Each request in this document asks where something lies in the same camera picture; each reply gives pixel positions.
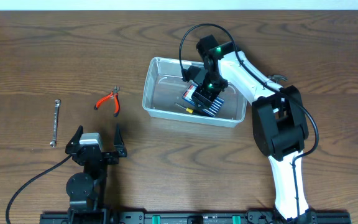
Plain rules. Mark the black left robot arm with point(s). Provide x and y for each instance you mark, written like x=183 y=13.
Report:
x=86 y=189

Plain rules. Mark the black yellow screwdriver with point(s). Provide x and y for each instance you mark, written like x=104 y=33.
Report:
x=192 y=111

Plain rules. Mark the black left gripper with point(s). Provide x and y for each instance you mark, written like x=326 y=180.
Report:
x=96 y=154

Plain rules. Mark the precision screwdriver set case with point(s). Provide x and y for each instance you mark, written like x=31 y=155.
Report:
x=216 y=105

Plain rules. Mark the claw hammer orange label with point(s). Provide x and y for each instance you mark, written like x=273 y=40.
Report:
x=277 y=78

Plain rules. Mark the silver combination wrench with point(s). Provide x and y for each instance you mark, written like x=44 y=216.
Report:
x=57 y=104

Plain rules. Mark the clear plastic container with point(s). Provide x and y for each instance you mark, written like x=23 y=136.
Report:
x=163 y=93

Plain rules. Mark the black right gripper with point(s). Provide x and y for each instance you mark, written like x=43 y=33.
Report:
x=204 y=98

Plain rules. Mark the black mounting rail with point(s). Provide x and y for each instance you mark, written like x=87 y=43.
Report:
x=250 y=217

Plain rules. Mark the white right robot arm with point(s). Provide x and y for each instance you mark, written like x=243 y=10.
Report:
x=278 y=117

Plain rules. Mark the red handled cutting pliers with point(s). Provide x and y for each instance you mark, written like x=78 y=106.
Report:
x=114 y=94

